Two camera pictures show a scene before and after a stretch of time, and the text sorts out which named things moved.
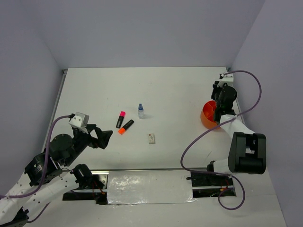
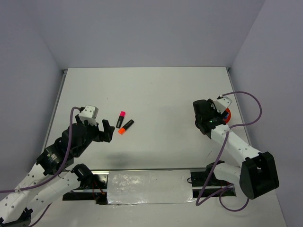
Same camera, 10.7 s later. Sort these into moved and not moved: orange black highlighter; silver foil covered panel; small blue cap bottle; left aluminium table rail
Moved: small blue cap bottle
Not moved: left aluminium table rail; orange black highlighter; silver foil covered panel
